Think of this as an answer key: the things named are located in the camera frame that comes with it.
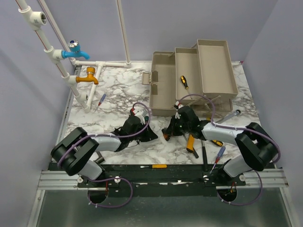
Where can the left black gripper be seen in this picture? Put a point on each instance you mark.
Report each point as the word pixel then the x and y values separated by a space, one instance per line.
pixel 149 135

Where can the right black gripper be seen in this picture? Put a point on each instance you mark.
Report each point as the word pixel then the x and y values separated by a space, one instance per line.
pixel 171 130

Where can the orange hex key set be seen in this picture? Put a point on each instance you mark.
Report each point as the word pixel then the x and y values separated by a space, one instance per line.
pixel 166 137

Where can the yellow black screwdriver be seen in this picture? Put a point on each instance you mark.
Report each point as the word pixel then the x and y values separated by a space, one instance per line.
pixel 218 143
pixel 184 82

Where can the beige translucent tool box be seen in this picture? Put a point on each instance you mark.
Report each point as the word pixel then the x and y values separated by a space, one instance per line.
pixel 207 68

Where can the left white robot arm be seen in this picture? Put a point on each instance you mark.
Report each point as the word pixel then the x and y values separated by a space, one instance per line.
pixel 73 153

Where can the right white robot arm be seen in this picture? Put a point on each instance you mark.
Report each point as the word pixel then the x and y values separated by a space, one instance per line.
pixel 256 147

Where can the blue red screwdriver left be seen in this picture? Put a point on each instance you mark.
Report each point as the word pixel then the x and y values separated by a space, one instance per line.
pixel 100 101

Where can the blue red screwdriver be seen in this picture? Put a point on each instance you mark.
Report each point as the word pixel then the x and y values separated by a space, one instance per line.
pixel 100 101
pixel 218 157

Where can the metal socket wrench bar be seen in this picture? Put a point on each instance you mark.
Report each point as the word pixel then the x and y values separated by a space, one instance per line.
pixel 100 158

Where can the blue red screwdriver right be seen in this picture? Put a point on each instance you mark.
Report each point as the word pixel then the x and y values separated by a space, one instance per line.
pixel 218 157

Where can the silver ratchet wrench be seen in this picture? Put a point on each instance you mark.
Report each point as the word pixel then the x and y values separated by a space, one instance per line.
pixel 233 114

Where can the orange water tap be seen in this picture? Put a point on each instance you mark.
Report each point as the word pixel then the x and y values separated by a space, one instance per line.
pixel 90 76

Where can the blue water tap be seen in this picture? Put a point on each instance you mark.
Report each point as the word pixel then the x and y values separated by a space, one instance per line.
pixel 75 51

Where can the black handle long hammer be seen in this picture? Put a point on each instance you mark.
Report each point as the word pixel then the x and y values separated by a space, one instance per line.
pixel 204 156

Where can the orange handle screwdriver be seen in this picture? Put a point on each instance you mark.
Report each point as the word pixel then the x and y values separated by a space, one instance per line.
pixel 158 166

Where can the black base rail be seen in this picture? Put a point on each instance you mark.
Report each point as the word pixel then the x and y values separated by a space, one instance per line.
pixel 145 181

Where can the white pvc pipe frame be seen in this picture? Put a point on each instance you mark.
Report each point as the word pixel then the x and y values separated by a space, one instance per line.
pixel 83 91

